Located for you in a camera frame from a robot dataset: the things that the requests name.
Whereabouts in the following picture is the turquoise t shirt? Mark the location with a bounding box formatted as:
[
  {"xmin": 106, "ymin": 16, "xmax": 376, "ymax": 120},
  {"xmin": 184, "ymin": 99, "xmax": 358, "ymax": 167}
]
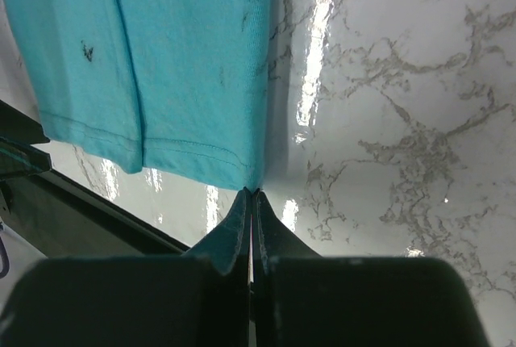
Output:
[{"xmin": 3, "ymin": 0, "xmax": 271, "ymax": 190}]

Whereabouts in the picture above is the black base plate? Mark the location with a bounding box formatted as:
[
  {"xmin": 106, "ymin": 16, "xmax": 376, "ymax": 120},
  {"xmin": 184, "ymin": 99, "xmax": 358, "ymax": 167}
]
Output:
[{"xmin": 1, "ymin": 170, "xmax": 189, "ymax": 257}]

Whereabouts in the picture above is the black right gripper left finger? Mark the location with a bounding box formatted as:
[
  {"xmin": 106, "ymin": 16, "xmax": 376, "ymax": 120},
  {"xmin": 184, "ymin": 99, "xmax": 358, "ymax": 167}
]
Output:
[{"xmin": 183, "ymin": 188, "xmax": 252, "ymax": 346}]

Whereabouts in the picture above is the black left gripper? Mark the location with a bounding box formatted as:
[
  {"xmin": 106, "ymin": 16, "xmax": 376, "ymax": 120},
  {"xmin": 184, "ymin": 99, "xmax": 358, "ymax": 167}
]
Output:
[{"xmin": 1, "ymin": 101, "xmax": 51, "ymax": 180}]

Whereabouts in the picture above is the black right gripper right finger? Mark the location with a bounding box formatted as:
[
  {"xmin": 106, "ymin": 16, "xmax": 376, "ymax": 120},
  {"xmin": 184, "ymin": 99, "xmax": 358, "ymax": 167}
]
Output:
[{"xmin": 252, "ymin": 190, "xmax": 320, "ymax": 346}]

